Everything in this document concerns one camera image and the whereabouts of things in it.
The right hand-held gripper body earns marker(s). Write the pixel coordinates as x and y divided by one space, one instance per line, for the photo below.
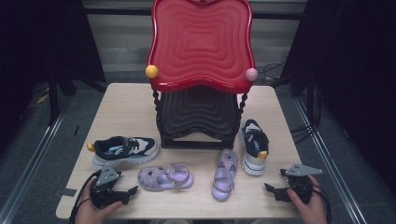
300 185

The grey tape strip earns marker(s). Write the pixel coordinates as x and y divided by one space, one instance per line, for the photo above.
68 192

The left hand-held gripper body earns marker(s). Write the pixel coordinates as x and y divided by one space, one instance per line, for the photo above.
104 193

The purple sandal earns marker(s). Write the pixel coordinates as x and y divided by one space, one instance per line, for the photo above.
222 183
155 180

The small black tape piece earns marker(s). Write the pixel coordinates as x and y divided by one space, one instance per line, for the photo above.
76 130

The yellow tape piece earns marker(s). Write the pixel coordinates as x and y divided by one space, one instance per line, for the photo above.
43 98

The navy and white sneaker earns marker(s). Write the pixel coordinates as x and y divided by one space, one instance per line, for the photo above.
253 155
137 149

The black curtain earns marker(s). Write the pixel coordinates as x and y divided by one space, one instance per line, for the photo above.
358 77
37 46

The red and black shoe rack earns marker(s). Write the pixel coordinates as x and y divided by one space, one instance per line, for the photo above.
202 46

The metal floor rail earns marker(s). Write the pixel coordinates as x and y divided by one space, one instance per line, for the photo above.
31 168
330 161

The person's right hand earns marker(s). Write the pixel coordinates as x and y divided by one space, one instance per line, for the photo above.
311 213

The person's left hand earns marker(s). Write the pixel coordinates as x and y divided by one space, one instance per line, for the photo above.
90 214

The black stand leg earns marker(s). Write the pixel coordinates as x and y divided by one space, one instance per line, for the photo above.
53 99

